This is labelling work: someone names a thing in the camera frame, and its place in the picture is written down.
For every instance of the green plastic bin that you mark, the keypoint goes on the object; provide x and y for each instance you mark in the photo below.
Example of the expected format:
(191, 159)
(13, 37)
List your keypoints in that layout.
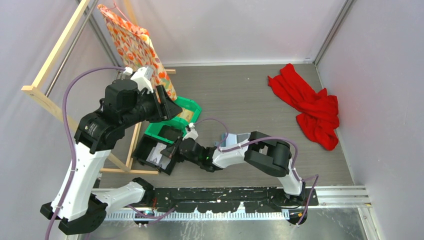
(175, 122)

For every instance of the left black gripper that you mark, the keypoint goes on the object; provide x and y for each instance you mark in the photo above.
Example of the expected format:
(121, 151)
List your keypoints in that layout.
(168, 108)

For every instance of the red cloth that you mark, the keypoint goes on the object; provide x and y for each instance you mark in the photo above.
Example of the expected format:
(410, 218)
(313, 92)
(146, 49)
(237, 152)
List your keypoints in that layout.
(318, 116)

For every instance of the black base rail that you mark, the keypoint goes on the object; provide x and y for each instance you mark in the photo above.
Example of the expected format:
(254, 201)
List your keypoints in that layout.
(267, 199)

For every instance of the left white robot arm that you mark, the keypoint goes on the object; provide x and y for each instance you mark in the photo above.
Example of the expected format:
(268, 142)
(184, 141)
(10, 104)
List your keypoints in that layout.
(76, 207)

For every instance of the gold VIP card left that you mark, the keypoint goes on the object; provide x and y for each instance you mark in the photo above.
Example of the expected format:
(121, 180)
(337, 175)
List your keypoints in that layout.
(187, 115)

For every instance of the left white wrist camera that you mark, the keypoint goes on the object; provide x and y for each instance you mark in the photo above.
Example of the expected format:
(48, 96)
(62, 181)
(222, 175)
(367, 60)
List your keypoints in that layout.
(141, 76)

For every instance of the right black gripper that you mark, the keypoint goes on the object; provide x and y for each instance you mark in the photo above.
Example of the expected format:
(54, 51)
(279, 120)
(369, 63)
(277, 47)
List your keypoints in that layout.
(172, 151)

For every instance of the floral orange fabric bag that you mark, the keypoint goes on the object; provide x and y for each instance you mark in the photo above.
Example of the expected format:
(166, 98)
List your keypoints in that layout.
(135, 48)

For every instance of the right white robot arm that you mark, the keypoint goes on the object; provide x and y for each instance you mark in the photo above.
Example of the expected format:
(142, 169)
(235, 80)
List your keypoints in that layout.
(274, 156)

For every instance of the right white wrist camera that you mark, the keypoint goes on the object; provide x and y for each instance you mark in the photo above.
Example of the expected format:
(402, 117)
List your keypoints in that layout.
(191, 132)

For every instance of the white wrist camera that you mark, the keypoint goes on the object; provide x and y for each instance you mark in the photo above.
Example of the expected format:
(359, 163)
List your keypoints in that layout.
(191, 132)
(141, 76)

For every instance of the black tray with paper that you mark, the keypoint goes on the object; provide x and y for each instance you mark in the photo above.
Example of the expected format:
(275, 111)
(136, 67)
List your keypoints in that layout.
(148, 149)

